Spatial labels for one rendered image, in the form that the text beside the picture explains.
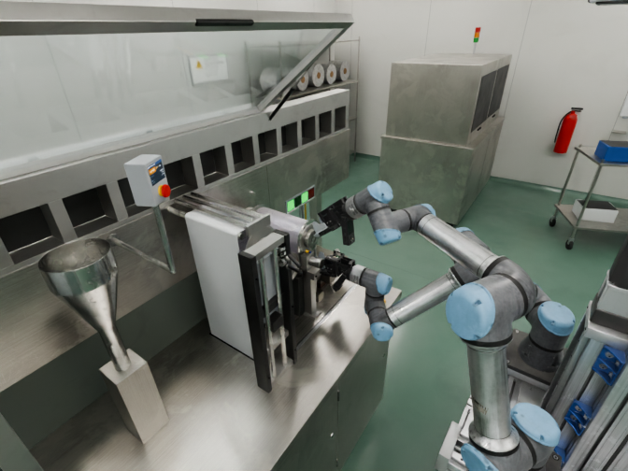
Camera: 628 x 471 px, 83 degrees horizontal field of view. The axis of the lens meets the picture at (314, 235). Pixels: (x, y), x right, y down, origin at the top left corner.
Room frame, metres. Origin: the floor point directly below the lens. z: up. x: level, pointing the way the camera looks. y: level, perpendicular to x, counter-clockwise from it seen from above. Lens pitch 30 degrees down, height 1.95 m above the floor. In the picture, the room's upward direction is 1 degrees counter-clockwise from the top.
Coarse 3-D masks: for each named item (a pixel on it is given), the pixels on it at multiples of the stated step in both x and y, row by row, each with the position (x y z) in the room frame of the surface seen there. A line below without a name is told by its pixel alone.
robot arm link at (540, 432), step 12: (516, 408) 0.59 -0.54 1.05; (528, 408) 0.59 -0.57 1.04; (540, 408) 0.59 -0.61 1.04; (516, 420) 0.56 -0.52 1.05; (528, 420) 0.56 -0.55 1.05; (540, 420) 0.56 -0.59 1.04; (552, 420) 0.56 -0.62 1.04; (528, 432) 0.52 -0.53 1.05; (540, 432) 0.52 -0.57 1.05; (552, 432) 0.52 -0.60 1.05; (528, 444) 0.50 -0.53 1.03; (540, 444) 0.50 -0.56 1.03; (552, 444) 0.50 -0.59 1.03; (540, 456) 0.49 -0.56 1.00
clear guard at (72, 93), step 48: (0, 48) 0.58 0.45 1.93; (48, 48) 0.64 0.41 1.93; (96, 48) 0.70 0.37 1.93; (144, 48) 0.78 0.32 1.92; (192, 48) 0.89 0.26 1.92; (240, 48) 1.02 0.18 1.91; (288, 48) 1.20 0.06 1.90; (0, 96) 0.64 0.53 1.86; (48, 96) 0.71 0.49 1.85; (96, 96) 0.81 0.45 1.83; (144, 96) 0.92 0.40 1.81; (192, 96) 1.08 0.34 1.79; (240, 96) 1.30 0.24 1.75; (0, 144) 0.73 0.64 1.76; (48, 144) 0.83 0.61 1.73; (96, 144) 0.96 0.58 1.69
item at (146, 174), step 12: (144, 156) 0.78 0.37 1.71; (156, 156) 0.78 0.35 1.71; (132, 168) 0.73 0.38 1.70; (144, 168) 0.72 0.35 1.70; (156, 168) 0.76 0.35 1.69; (132, 180) 0.73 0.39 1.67; (144, 180) 0.72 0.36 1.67; (156, 180) 0.75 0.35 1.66; (132, 192) 0.73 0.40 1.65; (144, 192) 0.72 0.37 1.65; (156, 192) 0.74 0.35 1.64; (168, 192) 0.76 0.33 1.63; (144, 204) 0.73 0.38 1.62; (156, 204) 0.73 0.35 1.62
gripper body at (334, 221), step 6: (342, 198) 1.10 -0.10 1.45; (348, 198) 1.12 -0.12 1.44; (336, 204) 1.12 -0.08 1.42; (342, 204) 1.09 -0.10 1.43; (324, 210) 1.12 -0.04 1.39; (330, 210) 1.12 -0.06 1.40; (336, 210) 1.10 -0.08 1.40; (342, 210) 1.07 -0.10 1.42; (324, 216) 1.11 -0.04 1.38; (330, 216) 1.10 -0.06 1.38; (336, 216) 1.11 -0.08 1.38; (348, 216) 1.06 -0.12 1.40; (324, 222) 1.12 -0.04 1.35; (330, 222) 1.10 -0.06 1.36; (336, 222) 1.09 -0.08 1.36; (336, 228) 1.09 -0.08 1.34
